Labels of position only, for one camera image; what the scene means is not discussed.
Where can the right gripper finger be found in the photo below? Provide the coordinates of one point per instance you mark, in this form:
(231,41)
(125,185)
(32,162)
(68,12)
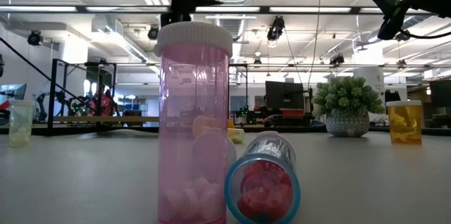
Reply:
(389,28)
(385,2)

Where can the small clear pill bottle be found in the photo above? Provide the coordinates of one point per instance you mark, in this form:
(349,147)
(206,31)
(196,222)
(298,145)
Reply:
(21,122)
(236,135)

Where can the black ceiling spotlight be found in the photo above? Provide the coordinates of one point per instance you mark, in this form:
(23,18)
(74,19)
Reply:
(276,28)
(153,33)
(34,38)
(336,59)

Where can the black monitor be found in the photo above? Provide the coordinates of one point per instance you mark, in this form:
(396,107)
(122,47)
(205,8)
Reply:
(284,95)
(440,93)

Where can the green artificial potted plant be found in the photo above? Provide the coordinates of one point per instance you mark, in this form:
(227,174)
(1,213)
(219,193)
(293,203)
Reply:
(347,106)

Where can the wide orange pill bottle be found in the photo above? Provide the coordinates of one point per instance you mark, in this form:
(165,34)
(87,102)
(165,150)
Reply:
(404,122)

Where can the tall pink pill bottle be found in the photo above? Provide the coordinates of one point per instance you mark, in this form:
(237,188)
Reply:
(192,111)

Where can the red box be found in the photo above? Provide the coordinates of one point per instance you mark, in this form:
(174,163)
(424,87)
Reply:
(292,112)

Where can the person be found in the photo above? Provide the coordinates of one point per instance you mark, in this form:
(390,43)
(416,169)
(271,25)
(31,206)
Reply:
(103,104)

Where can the monitor with lit screen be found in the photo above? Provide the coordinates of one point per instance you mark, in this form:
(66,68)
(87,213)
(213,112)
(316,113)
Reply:
(12,93)

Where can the grey table mat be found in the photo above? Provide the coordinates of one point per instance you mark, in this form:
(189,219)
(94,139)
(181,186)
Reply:
(88,181)

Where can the blue bottle with red pills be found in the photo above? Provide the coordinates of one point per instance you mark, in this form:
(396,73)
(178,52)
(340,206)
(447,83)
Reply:
(262,188)

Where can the wooden shelf with black frame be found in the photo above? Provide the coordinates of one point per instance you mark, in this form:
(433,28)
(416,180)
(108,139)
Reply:
(105,119)

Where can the black aluminium rig frame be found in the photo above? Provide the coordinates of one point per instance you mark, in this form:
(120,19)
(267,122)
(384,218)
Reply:
(70,131)

